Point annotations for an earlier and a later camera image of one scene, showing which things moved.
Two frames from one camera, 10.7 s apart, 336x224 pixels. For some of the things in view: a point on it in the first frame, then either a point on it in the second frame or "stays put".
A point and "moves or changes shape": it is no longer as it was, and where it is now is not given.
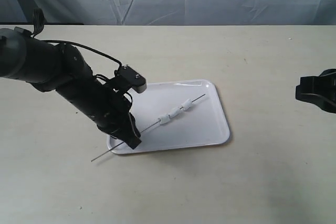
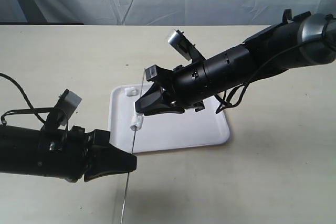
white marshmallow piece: x=165 y=119 to x=137 y=121
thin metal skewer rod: x=141 y=131 to x=132 y=152
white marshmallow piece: x=186 y=105 moves or changes shape
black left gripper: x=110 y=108 to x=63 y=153
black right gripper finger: x=319 y=89 to x=189 y=85
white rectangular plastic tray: x=175 y=115 stays put
